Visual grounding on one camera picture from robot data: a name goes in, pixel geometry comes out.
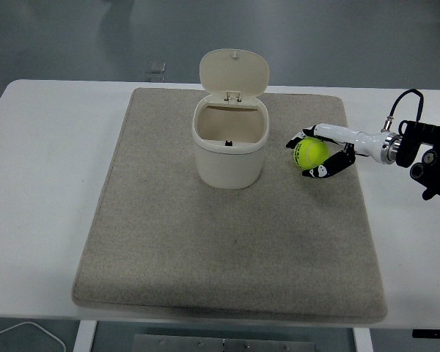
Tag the white and black hand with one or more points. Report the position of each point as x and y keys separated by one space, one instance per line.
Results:
x=355 y=141

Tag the yellow tennis ball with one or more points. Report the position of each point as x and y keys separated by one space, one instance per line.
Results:
x=311 y=153

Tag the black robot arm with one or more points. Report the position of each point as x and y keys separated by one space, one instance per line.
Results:
x=421 y=146

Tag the cream bin with hinged lid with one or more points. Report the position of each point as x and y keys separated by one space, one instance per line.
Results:
x=230 y=146

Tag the beige fabric mat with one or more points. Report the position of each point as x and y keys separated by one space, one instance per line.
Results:
x=227 y=234

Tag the black control panel under table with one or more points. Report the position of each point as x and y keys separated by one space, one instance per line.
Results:
x=433 y=333

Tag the small clear square floor plate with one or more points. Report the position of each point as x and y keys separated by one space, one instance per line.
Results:
x=155 y=67

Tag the grey metal plate with screws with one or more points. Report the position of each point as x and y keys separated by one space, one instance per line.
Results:
x=224 y=344

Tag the white table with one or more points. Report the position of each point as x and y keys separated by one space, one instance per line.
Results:
x=40 y=183

